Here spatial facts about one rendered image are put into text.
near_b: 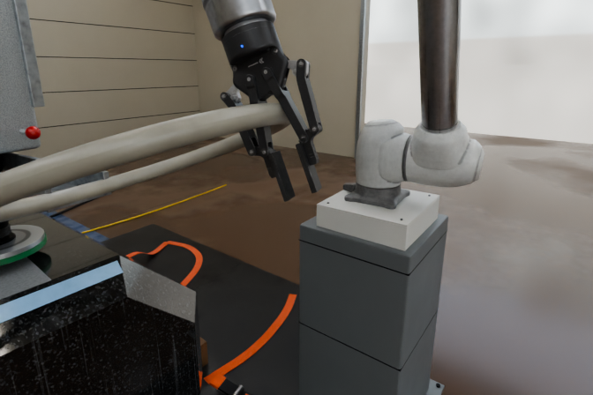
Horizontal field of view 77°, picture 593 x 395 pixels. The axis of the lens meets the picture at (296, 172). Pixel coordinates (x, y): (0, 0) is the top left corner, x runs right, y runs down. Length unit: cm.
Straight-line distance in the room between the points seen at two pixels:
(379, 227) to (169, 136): 88
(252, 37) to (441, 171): 81
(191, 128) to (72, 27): 651
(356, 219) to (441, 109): 42
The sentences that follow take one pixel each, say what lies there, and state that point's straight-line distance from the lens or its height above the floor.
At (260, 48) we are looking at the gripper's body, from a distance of 51.
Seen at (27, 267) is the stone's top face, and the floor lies 82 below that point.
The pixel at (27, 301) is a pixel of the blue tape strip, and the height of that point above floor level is 80.
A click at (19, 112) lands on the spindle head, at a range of 115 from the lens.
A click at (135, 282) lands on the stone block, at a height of 75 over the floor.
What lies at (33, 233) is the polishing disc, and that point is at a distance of 129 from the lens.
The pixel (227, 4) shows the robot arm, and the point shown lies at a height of 140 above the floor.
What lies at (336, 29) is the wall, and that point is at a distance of 594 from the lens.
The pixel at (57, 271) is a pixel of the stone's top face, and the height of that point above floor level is 82.
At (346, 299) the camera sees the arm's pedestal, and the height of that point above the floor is 58.
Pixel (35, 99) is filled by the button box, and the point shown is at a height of 125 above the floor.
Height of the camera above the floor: 132
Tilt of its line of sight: 15 degrees down
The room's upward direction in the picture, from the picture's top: straight up
